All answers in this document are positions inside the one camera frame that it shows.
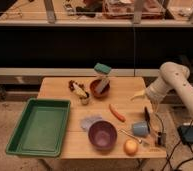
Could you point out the wooden table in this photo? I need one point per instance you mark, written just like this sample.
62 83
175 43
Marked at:
113 104

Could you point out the orange carrot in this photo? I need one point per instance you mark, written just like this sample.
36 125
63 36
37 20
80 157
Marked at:
116 114

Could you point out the green topped white sponge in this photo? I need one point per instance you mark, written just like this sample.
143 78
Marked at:
103 71

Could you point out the metal spoon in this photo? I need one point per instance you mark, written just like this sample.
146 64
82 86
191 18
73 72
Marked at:
140 141

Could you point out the black handled dish brush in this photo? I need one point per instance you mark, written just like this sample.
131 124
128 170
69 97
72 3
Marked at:
147 118

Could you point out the brown red bowl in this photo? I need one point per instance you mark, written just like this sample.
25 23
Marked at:
104 92

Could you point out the light blue plastic cup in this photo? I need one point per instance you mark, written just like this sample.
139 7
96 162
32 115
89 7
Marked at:
140 129

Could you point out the yellow orange fruit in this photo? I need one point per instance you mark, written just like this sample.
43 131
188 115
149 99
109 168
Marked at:
130 147

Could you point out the brown white stuffed toy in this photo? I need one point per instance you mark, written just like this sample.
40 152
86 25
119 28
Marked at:
79 90

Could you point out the purple plastic bowl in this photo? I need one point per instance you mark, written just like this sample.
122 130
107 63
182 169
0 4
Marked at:
102 135

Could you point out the green plastic tray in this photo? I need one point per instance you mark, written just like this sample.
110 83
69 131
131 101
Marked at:
40 130

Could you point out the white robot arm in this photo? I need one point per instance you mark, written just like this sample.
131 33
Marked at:
171 76

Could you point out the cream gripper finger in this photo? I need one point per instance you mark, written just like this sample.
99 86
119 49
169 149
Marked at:
138 94

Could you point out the black power adapter box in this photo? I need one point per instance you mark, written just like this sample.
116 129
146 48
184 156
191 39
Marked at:
186 134

